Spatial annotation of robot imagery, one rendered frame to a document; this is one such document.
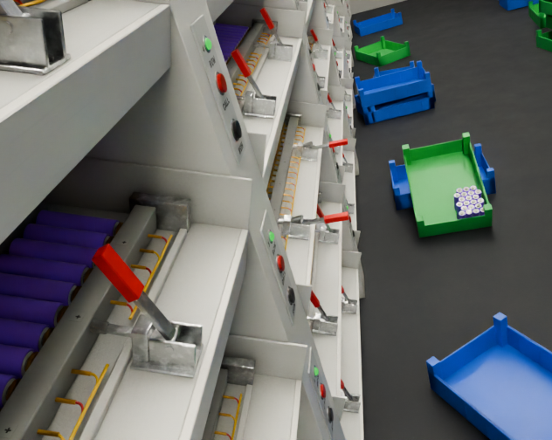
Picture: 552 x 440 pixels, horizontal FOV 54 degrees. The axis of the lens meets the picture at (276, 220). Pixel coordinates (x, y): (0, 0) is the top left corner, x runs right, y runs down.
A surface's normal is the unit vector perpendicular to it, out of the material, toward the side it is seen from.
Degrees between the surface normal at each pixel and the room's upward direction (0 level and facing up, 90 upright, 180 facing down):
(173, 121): 90
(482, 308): 0
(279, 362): 90
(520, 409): 0
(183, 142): 90
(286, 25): 90
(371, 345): 0
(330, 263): 21
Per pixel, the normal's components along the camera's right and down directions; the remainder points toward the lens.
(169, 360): -0.11, 0.53
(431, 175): -0.29, -0.58
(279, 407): 0.09, -0.84
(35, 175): 0.99, 0.13
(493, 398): -0.26, -0.84
